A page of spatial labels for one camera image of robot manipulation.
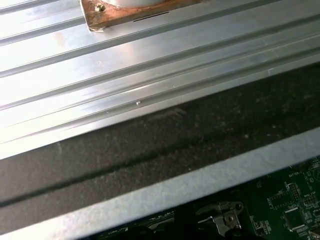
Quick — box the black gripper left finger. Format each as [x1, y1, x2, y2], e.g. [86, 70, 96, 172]
[127, 207, 188, 240]

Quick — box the green motherboard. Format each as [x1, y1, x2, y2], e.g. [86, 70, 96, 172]
[96, 154, 320, 240]

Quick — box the black PC case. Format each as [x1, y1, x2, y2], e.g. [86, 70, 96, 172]
[0, 63, 320, 240]

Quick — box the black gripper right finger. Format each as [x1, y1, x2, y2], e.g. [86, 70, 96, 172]
[186, 207, 255, 240]

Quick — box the CPU socket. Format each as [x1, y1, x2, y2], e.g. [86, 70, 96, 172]
[194, 201, 246, 237]

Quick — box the wire locking lever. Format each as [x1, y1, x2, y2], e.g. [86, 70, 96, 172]
[197, 215, 217, 225]

